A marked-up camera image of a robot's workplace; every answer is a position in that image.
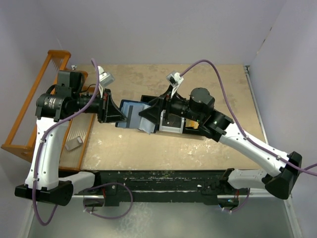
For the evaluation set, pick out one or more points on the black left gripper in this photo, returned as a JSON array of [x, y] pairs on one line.
[[108, 110]]

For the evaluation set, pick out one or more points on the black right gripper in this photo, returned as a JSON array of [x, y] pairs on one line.
[[153, 113]]

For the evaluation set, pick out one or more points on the blue leather card holder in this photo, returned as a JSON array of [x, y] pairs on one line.
[[138, 122]]

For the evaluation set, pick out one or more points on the grey card with stripe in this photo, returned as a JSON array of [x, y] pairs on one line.
[[130, 117]]

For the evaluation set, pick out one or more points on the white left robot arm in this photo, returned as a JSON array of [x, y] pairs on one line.
[[54, 110]]

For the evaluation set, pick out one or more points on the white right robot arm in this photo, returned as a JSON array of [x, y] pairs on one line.
[[277, 174]]

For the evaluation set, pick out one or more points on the pile of black cards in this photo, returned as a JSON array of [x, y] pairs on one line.
[[172, 121]]

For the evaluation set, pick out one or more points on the pile of gold cards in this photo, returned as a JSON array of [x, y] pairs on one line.
[[191, 124]]

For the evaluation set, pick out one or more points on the black bin with gold cards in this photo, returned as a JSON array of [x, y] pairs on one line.
[[190, 131]]

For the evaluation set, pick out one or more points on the white middle bin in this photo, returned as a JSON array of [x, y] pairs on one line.
[[169, 129]]

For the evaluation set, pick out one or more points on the small grey box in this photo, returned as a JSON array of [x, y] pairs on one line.
[[73, 143]]

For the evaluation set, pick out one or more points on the orange wooden rack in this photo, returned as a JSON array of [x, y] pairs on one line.
[[79, 126]]

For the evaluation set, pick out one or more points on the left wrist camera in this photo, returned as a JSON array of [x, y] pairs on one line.
[[105, 79]]

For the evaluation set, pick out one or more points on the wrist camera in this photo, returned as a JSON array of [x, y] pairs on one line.
[[105, 79], [175, 80]]

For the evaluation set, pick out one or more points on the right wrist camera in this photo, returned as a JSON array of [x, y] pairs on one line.
[[175, 80]]

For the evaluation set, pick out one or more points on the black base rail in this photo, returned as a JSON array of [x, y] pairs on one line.
[[226, 200]]

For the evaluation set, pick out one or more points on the aluminium frame rail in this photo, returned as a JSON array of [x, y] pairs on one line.
[[89, 183]]

